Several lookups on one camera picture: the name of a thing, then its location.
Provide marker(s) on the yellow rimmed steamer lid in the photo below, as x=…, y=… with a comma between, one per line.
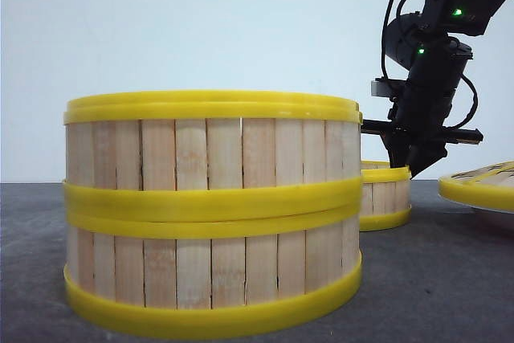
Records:
x=489, y=187

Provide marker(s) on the white plate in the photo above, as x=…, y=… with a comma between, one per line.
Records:
x=493, y=213

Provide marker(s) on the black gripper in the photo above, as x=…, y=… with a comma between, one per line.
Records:
x=414, y=133

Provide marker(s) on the front bamboo steamer drawer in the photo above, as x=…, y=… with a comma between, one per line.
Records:
x=214, y=278

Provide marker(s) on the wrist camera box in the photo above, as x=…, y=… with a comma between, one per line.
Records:
x=386, y=87

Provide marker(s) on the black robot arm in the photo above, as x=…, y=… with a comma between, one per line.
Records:
x=440, y=17

